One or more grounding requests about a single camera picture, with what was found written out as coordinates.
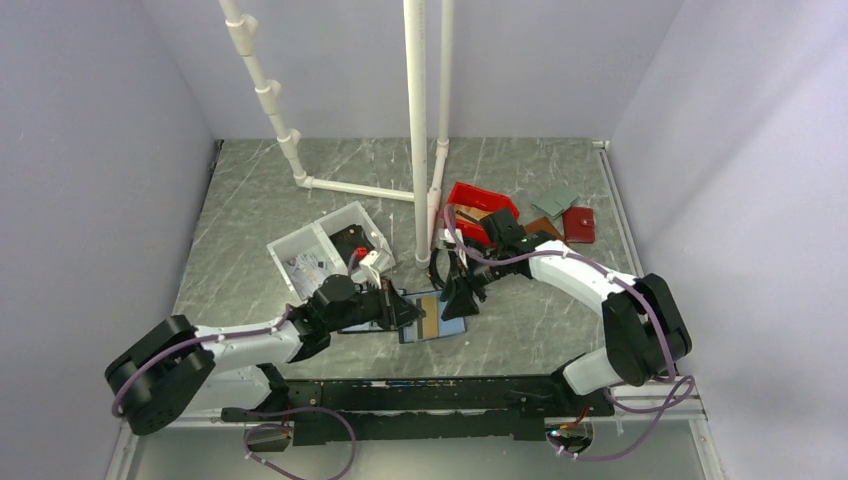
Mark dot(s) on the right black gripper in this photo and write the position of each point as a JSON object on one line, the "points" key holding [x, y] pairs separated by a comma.
{"points": [[458, 294]]}

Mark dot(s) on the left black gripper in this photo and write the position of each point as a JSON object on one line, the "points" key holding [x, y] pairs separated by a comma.
{"points": [[379, 292]]}

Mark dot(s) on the blue card holder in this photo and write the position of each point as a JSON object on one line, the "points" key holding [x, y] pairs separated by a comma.
{"points": [[448, 328]]}

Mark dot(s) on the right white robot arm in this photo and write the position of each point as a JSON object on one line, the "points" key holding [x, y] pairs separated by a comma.
{"points": [[644, 333]]}

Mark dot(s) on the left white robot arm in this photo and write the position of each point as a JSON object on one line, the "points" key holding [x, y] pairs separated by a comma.
{"points": [[173, 368]]}

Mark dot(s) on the open black card holder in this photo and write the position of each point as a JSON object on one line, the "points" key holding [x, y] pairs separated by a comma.
{"points": [[361, 328]]}

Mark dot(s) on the gold striped credit card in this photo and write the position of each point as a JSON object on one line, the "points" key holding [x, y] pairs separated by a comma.
{"points": [[428, 327]]}

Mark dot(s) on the silver cards in bin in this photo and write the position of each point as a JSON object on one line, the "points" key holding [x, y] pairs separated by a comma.
{"points": [[306, 273]]}

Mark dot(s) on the brown leather card holder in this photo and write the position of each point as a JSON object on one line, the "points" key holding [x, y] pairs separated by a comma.
{"points": [[544, 224]]}

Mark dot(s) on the grey-green card holder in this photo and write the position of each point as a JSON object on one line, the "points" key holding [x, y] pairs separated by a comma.
{"points": [[555, 201]]}

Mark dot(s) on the red leather card holder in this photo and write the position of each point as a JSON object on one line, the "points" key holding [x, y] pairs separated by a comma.
{"points": [[579, 225]]}

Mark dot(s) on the red plastic bin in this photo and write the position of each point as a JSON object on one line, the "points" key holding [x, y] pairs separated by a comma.
{"points": [[467, 194]]}

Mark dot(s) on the black wallet in bin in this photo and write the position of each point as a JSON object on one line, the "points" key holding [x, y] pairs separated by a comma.
{"points": [[350, 239]]}

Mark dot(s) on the clear plastic two-compartment bin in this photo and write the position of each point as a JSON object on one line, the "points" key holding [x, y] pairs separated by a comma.
{"points": [[314, 238]]}

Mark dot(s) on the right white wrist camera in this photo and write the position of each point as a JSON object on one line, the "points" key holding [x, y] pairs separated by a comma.
{"points": [[454, 242]]}

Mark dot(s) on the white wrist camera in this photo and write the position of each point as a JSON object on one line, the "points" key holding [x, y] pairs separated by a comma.
{"points": [[454, 242], [368, 268]]}

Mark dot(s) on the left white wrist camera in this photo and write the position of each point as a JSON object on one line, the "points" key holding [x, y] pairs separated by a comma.
{"points": [[368, 268]]}

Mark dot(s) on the white PVC pipe frame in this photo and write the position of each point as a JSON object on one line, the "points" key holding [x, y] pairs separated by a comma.
{"points": [[426, 193]]}

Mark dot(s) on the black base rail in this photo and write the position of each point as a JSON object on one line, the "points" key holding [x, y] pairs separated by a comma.
{"points": [[521, 407]]}

